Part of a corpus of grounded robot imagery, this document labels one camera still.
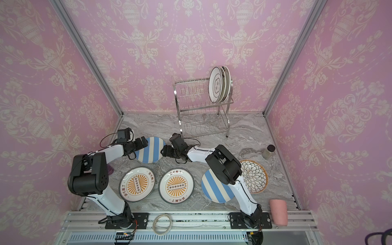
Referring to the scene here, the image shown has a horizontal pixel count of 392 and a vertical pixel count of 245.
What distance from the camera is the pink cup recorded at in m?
0.72

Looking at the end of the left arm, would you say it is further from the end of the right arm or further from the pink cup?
the pink cup

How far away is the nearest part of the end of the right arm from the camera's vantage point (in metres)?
0.76
